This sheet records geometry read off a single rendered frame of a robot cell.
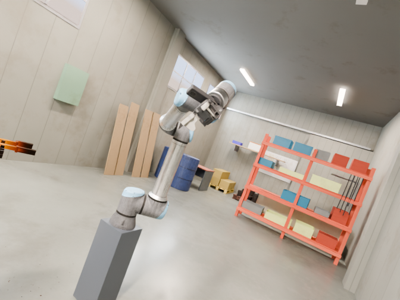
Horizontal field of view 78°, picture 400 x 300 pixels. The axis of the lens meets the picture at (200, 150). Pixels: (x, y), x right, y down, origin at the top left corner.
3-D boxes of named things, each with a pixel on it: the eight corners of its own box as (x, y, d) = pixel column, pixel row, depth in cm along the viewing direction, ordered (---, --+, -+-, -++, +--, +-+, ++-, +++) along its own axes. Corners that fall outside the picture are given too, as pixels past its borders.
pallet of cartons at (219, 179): (235, 193, 922) (241, 177, 919) (225, 194, 823) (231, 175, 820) (216, 184, 958) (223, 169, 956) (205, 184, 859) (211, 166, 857)
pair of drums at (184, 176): (162, 174, 743) (172, 146, 740) (194, 191, 687) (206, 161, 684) (146, 173, 676) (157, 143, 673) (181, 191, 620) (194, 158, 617)
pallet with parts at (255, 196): (264, 206, 869) (269, 194, 868) (255, 209, 756) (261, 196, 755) (241, 196, 909) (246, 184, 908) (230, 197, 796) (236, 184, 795)
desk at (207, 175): (177, 175, 824) (184, 158, 822) (208, 190, 769) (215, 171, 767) (167, 175, 768) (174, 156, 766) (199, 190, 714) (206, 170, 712)
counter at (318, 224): (335, 256, 558) (347, 227, 556) (249, 214, 656) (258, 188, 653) (334, 249, 619) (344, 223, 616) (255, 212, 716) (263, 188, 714)
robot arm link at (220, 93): (219, 84, 106) (204, 96, 112) (214, 88, 102) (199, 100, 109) (231, 100, 107) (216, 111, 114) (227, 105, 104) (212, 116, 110)
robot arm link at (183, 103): (159, 116, 178) (182, 81, 114) (175, 122, 181) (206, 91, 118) (153, 131, 176) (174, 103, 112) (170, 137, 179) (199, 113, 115)
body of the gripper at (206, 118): (216, 119, 96) (227, 106, 104) (202, 102, 94) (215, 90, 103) (203, 128, 101) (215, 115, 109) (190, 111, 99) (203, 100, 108)
